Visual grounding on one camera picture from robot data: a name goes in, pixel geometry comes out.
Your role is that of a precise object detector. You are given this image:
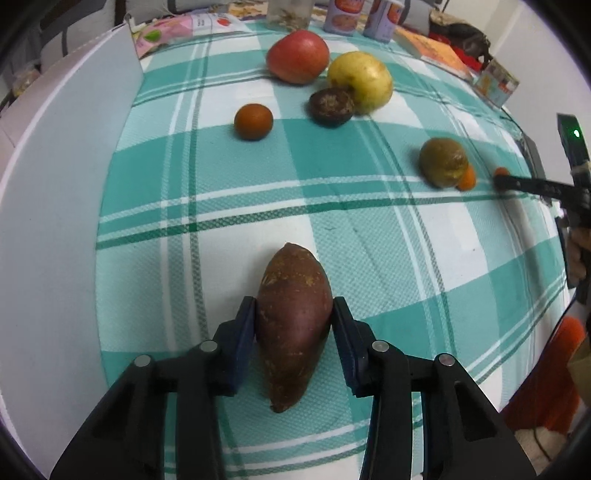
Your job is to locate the black bag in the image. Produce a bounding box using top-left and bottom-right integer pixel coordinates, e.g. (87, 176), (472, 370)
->
(429, 9), (493, 71)

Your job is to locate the pink floral package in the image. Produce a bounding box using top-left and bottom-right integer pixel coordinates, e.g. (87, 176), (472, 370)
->
(134, 12), (250, 59)

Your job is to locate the red apple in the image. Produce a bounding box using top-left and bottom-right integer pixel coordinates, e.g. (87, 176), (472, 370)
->
(266, 30), (331, 85)

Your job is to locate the colourful paper box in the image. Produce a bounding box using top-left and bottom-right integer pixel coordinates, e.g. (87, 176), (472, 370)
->
(473, 59), (520, 108)

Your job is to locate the yellow apple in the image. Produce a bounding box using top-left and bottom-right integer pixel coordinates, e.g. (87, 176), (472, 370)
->
(328, 51), (394, 115)

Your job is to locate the clear snack bag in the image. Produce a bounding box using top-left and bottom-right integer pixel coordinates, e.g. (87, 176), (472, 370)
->
(266, 0), (315, 32)

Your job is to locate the orange stool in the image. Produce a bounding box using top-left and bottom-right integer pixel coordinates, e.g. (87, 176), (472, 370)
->
(501, 317), (586, 435)

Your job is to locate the dark brown mangosteen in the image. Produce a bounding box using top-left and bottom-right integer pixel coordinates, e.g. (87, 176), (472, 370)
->
(308, 88), (356, 128)

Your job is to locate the person right hand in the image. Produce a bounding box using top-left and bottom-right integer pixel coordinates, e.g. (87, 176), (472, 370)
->
(566, 228), (590, 286)

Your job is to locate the purple sweet potato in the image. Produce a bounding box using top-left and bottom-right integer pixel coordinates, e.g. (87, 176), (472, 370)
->
(254, 243), (332, 413)

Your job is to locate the green white plaid tablecloth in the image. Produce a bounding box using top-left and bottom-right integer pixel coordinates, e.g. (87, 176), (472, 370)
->
(96, 22), (569, 408)

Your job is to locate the grey sofa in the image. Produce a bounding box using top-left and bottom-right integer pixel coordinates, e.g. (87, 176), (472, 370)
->
(38, 0), (445, 70)

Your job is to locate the small orange tangerine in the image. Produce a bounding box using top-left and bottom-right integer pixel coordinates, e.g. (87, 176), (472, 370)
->
(457, 164), (477, 192)

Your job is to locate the orange book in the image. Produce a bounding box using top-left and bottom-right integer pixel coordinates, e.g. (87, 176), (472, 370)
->
(393, 27), (474, 83)

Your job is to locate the white board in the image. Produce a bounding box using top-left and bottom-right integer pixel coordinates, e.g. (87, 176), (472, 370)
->
(1, 25), (143, 474)

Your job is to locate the green brown pear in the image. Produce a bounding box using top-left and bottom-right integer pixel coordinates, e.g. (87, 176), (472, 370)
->
(419, 137), (469, 188)

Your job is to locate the dark orange tangerine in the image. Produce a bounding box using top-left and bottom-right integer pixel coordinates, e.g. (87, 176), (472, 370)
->
(233, 103), (273, 141)

